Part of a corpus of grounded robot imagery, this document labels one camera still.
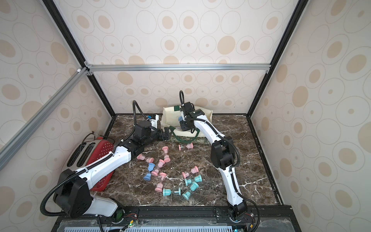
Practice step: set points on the aluminium frame rail left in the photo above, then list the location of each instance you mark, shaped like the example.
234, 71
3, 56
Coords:
23, 135

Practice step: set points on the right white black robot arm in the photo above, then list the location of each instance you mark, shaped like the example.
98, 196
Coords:
224, 156

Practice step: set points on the red and steel toaster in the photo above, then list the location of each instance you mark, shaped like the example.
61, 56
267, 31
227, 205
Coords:
87, 153

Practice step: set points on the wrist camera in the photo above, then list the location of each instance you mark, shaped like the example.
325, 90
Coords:
187, 107
153, 119

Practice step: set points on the teal hourglass bottom right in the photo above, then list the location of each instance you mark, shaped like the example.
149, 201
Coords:
194, 186

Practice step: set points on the cream canvas tote bag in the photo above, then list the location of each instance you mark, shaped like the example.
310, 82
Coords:
182, 131

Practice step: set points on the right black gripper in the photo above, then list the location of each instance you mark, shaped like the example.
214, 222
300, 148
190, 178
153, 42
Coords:
184, 124

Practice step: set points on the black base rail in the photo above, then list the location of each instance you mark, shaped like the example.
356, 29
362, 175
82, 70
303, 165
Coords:
185, 219

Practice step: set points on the aluminium frame rail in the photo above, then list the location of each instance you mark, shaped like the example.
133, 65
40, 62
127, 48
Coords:
178, 67
23, 135

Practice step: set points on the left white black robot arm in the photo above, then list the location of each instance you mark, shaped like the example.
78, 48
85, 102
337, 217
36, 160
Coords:
72, 197

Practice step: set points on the aluminium frame rail back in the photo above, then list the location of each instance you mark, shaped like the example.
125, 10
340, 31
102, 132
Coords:
178, 67

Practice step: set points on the teal hourglass bottom left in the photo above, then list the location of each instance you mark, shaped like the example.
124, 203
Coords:
168, 192

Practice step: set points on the pink hourglass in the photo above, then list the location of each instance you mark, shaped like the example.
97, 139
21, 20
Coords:
167, 159
159, 187
185, 146
193, 171
157, 171
144, 158

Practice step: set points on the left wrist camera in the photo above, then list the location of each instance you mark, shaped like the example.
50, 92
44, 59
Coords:
153, 119

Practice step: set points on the pink hourglass bottom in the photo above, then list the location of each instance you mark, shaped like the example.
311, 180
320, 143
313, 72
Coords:
159, 187

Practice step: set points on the pink hourglass top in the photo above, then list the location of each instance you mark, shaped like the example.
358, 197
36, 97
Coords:
185, 146

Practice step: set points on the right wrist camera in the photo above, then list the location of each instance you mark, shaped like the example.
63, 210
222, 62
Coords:
187, 107

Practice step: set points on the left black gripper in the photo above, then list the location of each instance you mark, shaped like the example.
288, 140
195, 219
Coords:
163, 137

